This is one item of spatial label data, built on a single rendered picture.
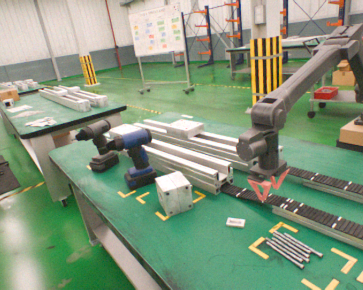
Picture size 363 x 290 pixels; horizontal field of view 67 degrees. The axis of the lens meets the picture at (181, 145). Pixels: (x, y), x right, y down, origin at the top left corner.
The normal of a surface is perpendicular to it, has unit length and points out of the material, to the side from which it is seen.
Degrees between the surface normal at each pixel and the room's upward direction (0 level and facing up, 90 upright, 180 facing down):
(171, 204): 90
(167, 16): 90
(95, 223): 90
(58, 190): 90
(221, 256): 0
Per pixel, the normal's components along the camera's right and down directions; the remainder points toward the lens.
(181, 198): 0.35, 0.30
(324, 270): -0.15, -0.92
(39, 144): 0.59, 0.22
